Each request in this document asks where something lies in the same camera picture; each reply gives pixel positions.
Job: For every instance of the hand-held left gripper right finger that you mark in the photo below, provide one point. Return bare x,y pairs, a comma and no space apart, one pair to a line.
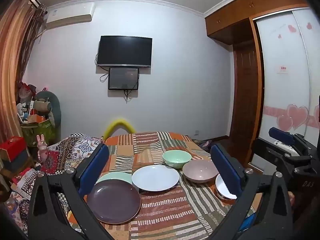
225,170

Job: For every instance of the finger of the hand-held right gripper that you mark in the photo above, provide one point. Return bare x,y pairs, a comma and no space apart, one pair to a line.
281,134
261,155

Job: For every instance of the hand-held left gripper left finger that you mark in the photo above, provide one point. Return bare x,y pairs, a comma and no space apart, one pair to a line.
98,165

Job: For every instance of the white bowl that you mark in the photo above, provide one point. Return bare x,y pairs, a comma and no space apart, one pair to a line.
221,186

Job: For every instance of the green plate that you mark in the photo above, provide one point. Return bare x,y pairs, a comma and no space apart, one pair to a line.
117,176

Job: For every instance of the pink bowl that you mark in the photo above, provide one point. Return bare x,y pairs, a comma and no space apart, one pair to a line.
198,171

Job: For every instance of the purple plate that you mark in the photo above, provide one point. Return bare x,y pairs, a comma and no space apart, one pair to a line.
115,202

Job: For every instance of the green bowl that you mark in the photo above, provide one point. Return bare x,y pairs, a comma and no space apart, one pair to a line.
176,158

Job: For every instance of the white plate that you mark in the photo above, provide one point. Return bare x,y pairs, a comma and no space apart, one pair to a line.
155,178

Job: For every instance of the white suitcase with stickers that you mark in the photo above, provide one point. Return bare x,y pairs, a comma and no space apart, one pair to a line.
285,148

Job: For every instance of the printed floral quilt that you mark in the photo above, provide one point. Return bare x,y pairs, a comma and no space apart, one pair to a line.
72,150

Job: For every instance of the purple patterned cloth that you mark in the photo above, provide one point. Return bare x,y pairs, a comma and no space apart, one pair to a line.
206,143

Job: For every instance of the yellow plush pillow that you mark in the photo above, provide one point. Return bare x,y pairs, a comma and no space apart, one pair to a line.
120,122

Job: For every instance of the pink rabbit figure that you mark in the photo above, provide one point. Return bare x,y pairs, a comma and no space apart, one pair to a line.
42,148

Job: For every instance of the green storage box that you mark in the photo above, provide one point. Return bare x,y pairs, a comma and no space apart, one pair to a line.
40,132

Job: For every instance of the striped patchwork blanket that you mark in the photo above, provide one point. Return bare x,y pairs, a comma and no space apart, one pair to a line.
162,210

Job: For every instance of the grey plush toy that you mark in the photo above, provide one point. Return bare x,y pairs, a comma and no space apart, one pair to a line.
47,105

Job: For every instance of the wooden wardrobe with white doors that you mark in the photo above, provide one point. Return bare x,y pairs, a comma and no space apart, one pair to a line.
282,55

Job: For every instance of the red box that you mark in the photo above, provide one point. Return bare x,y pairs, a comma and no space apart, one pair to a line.
12,147

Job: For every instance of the small black monitor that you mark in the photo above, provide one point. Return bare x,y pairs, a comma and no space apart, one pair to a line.
123,78

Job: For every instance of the red bag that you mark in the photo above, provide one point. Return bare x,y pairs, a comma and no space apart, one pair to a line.
26,92

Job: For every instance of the orange striped curtain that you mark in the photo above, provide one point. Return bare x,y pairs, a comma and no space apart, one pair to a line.
12,55

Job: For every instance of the white air conditioner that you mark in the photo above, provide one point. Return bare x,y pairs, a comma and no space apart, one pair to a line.
68,15

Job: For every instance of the black wall television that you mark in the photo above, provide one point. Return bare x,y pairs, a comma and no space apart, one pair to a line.
124,51

